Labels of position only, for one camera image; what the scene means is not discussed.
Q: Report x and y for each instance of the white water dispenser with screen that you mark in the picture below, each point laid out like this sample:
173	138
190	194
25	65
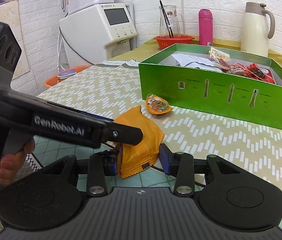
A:
85	37

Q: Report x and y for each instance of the cream thermos jug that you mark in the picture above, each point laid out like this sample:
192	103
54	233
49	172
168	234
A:
253	35

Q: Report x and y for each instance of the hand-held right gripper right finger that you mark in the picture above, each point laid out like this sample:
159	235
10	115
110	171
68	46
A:
163	158

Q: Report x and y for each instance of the orange plastic basin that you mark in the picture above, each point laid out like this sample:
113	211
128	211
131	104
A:
50	81

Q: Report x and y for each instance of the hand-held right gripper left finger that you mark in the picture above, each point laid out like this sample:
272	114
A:
115	165

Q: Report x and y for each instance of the beige marble slab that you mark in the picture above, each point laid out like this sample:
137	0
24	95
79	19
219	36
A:
13	12

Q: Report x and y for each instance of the green cardboard box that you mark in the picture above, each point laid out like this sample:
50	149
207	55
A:
218	110

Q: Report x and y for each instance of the round orange jelly cup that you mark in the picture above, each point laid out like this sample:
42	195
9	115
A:
158	105

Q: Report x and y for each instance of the pink insulated bottle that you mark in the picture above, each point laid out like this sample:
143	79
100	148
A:
205	30

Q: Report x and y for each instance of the beige cracker packet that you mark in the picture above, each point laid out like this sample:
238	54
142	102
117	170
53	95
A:
219	55

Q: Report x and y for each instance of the red plastic basket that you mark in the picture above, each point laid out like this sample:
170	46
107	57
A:
166	42

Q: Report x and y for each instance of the white blue lidded container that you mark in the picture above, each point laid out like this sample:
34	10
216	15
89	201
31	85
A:
67	73

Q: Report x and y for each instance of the orange foil snack packet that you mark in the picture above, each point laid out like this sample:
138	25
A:
143	155

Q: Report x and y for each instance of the glass carafe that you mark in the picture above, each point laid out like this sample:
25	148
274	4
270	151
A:
175	25

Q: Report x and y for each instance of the red and dark snack packet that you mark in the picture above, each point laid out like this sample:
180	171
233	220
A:
238	69

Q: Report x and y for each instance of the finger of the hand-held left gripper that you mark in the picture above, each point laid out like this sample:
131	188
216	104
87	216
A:
98	118
126	134

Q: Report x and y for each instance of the person's left hand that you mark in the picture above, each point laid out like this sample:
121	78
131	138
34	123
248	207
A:
13	165

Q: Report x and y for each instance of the yellow cloth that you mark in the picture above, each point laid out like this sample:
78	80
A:
143	51

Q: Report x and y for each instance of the black straws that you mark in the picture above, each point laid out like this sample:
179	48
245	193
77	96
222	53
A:
167	22

